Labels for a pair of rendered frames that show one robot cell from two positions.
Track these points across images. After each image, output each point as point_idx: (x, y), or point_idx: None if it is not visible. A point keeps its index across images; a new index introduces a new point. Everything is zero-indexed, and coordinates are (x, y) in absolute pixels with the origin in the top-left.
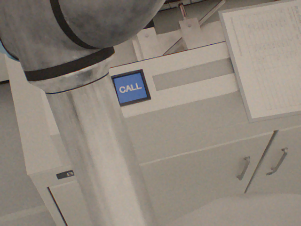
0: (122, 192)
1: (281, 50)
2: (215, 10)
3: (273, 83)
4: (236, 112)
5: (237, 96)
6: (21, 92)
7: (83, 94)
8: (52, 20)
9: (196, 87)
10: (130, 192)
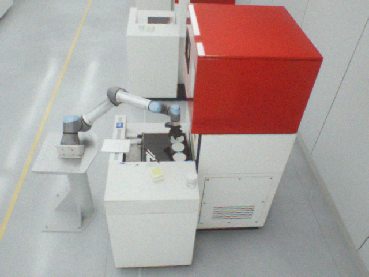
0: (93, 109)
1: (117, 146)
2: (138, 148)
3: (110, 143)
4: None
5: None
6: (135, 124)
7: (106, 99)
8: None
9: (115, 134)
10: (93, 111)
